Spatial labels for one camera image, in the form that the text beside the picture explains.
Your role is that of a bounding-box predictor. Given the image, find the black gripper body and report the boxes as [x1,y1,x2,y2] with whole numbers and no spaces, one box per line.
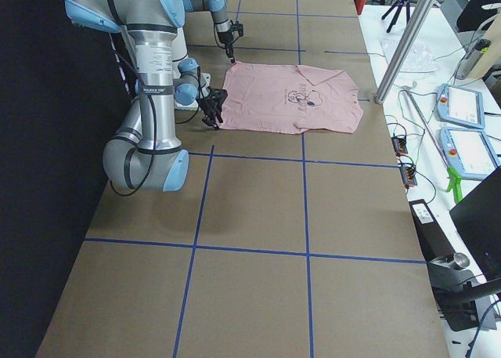
[217,20,243,49]
[196,87,228,118]

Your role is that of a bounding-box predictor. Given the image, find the pink Snoopy t-shirt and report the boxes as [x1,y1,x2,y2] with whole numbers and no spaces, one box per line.
[220,62,363,134]

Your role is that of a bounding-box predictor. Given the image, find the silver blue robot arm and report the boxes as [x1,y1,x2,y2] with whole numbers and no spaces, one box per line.
[64,0,243,193]
[183,0,244,64]

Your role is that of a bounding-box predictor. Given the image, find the clear plastic bag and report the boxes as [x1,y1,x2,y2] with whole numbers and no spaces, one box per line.
[380,38,438,74]

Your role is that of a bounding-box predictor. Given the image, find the small relay board upper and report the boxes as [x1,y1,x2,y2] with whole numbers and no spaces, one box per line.
[391,136,408,157]

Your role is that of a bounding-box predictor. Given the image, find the small relay board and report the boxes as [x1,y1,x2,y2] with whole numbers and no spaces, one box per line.
[391,136,408,157]
[399,163,417,189]

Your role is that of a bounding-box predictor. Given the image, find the small relay board lower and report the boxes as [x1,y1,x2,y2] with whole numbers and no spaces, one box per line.
[399,163,417,189]

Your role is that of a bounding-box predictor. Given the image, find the upper teach pendant tablet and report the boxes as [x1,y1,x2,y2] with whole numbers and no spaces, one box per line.
[437,84,485,129]

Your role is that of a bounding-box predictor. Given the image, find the teach pendant tablet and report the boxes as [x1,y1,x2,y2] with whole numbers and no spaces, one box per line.
[439,127,500,181]
[437,84,485,129]

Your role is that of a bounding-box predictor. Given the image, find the metal reacher grabber tool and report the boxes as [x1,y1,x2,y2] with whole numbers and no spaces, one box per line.
[402,85,463,204]

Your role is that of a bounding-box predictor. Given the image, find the black box with label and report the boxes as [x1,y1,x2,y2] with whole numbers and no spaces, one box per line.
[409,199,449,262]

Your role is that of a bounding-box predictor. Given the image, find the lower teach pendant tablet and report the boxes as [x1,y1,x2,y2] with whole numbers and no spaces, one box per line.
[439,127,500,181]

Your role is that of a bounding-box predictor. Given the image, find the black monitor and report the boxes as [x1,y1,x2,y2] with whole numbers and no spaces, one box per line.
[449,169,500,280]

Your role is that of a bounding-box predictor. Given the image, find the aluminium frame post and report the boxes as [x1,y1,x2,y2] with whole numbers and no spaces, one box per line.
[375,0,436,104]

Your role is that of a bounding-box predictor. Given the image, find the black camera tripod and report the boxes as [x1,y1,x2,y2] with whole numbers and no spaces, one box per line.
[381,0,410,33]

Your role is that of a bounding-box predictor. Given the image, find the grey metal clamp mount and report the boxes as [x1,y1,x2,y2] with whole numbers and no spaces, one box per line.
[427,260,500,331]

